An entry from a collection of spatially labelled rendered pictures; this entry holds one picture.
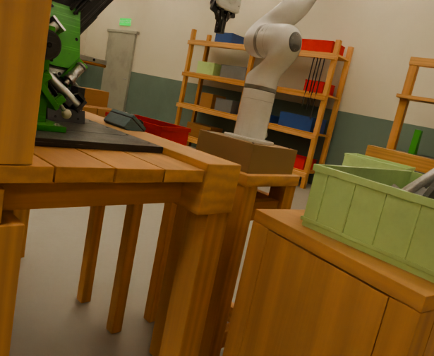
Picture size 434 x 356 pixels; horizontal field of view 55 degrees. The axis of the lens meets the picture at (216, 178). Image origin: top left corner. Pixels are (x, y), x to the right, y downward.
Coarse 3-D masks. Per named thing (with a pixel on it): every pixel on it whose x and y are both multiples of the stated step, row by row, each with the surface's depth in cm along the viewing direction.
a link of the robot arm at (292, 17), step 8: (288, 0) 151; (296, 0) 150; (304, 0) 151; (312, 0) 153; (280, 8) 152; (288, 8) 151; (296, 8) 151; (304, 8) 152; (264, 16) 153; (272, 16) 153; (280, 16) 153; (288, 16) 152; (296, 16) 152; (256, 24) 153; (264, 24) 151; (248, 32) 153; (256, 32) 149; (248, 40) 152; (248, 48) 154; (256, 48) 150; (256, 56) 155
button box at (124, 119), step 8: (112, 112) 158; (120, 112) 155; (104, 120) 158; (112, 120) 155; (120, 120) 152; (128, 120) 150; (136, 120) 151; (128, 128) 150; (136, 128) 152; (144, 128) 154
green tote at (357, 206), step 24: (336, 168) 116; (360, 168) 125; (312, 192) 111; (336, 192) 106; (360, 192) 101; (384, 192) 96; (408, 192) 93; (312, 216) 111; (336, 216) 106; (360, 216) 101; (384, 216) 97; (408, 216) 93; (432, 216) 89; (360, 240) 101; (384, 240) 97; (408, 240) 93; (432, 240) 89; (408, 264) 92; (432, 264) 89
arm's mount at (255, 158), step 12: (204, 132) 155; (216, 132) 160; (204, 144) 155; (216, 144) 151; (228, 144) 147; (240, 144) 143; (252, 144) 140; (228, 156) 147; (240, 156) 143; (252, 156) 140; (264, 156) 145; (276, 156) 150; (288, 156) 155; (252, 168) 142; (264, 168) 147; (276, 168) 152; (288, 168) 158
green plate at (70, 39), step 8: (56, 8) 139; (64, 8) 140; (56, 16) 139; (64, 16) 140; (72, 16) 142; (64, 24) 140; (72, 24) 142; (56, 32) 139; (64, 32) 141; (72, 32) 143; (64, 40) 141; (72, 40) 143; (64, 48) 141; (72, 48) 143; (64, 56) 141; (72, 56) 143; (56, 64) 139; (64, 64) 141
